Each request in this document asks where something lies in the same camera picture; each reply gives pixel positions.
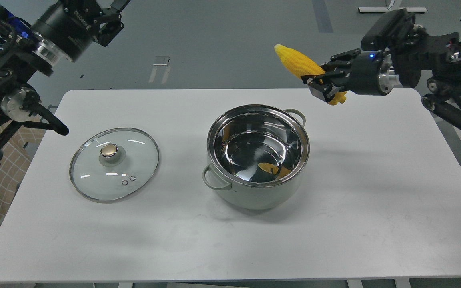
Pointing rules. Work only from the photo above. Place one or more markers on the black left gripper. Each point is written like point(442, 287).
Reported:
point(73, 25)

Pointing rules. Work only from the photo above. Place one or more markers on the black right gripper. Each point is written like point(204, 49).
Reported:
point(365, 73)

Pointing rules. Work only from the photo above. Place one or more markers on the yellow corn cob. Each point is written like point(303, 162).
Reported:
point(297, 63)

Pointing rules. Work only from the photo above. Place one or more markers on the glass pot lid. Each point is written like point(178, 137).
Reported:
point(114, 164)

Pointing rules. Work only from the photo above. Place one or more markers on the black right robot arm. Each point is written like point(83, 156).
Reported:
point(394, 53)

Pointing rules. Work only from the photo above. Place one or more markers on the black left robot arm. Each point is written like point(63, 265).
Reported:
point(22, 54)

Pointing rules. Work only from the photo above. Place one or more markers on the grey steel cooking pot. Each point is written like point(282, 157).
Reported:
point(256, 155)

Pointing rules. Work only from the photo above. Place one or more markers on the white table base bar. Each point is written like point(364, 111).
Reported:
point(391, 5)

